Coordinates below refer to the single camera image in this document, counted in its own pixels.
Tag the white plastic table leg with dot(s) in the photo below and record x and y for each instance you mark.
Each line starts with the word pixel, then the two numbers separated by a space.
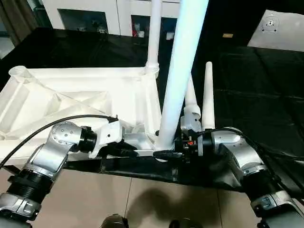
pixel 153 35
pixel 209 95
pixel 185 47
pixel 191 95

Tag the white plastic table top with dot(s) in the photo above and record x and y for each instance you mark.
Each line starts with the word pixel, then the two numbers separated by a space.
pixel 83 73

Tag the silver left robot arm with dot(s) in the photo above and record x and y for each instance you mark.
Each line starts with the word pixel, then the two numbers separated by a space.
pixel 59 135

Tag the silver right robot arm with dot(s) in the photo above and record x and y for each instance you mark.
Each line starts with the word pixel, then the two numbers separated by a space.
pixel 237 147

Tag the black quilted mat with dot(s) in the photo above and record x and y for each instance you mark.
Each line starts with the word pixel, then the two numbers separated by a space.
pixel 249 83

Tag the black metal stand leg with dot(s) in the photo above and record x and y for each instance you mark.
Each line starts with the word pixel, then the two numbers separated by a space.
pixel 12 169

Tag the small gold label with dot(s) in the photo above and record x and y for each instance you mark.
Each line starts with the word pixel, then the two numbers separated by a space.
pixel 227 35

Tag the white sideboard with glass doors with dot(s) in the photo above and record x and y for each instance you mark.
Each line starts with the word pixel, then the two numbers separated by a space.
pixel 121 19

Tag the black cabinet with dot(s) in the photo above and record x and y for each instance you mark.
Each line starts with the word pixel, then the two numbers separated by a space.
pixel 225 14

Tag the pale panel with holes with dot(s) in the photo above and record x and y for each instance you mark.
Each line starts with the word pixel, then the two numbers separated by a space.
pixel 285 35

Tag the grey brown curtain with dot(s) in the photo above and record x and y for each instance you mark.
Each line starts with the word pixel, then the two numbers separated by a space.
pixel 14 19

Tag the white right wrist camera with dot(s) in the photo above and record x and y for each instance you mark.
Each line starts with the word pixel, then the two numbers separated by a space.
pixel 190 121

